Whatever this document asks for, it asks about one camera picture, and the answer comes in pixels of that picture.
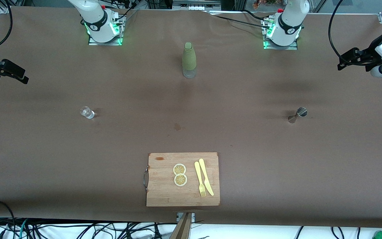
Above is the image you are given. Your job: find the steel double jigger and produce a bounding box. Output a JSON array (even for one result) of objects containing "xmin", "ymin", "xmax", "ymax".
[{"xmin": 287, "ymin": 107, "xmax": 308, "ymax": 124}]

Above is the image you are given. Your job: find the clear glass beaker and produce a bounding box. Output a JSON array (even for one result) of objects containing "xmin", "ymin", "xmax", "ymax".
[{"xmin": 80, "ymin": 106, "xmax": 95, "ymax": 119}]

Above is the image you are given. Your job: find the green sleeved glass bottle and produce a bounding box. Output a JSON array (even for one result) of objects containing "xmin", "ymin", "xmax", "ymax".
[{"xmin": 182, "ymin": 42, "xmax": 197, "ymax": 79}]

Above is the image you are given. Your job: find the grey power strip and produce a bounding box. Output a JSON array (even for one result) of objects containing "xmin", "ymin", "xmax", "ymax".
[{"xmin": 173, "ymin": 0, "xmax": 221, "ymax": 10}]

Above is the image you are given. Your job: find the wooden cutting board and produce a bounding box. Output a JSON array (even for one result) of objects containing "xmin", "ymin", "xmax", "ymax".
[{"xmin": 143, "ymin": 152, "xmax": 221, "ymax": 207}]

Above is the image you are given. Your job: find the yellow plastic knife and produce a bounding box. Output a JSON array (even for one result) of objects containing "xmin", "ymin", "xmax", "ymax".
[{"xmin": 199, "ymin": 158, "xmax": 215, "ymax": 196}]

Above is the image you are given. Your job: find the yellow plastic fork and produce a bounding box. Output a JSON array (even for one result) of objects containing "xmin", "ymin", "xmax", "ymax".
[{"xmin": 194, "ymin": 161, "xmax": 207, "ymax": 198}]

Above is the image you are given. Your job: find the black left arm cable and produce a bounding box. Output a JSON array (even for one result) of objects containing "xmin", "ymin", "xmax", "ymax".
[{"xmin": 328, "ymin": 0, "xmax": 348, "ymax": 65}]

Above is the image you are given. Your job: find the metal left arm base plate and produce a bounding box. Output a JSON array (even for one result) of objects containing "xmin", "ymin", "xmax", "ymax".
[{"xmin": 261, "ymin": 17, "xmax": 299, "ymax": 50}]

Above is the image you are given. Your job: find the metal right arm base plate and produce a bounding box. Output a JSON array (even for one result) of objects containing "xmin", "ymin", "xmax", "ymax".
[{"xmin": 88, "ymin": 15, "xmax": 125, "ymax": 46}]

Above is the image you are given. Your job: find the black base power cable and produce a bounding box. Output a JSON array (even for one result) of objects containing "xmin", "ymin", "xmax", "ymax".
[
  {"xmin": 113, "ymin": 0, "xmax": 138, "ymax": 25},
  {"xmin": 208, "ymin": 12, "xmax": 274, "ymax": 30}
]

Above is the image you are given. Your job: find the teal floor cable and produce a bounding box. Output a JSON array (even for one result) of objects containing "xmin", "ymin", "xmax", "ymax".
[{"xmin": 19, "ymin": 218, "xmax": 29, "ymax": 239}]

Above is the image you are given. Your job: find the metal post bracket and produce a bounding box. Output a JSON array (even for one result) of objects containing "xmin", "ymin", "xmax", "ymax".
[{"xmin": 176, "ymin": 212, "xmax": 196, "ymax": 223}]

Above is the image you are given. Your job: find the wooden camera post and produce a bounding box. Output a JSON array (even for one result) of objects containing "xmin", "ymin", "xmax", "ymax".
[{"xmin": 169, "ymin": 213, "xmax": 193, "ymax": 239}]

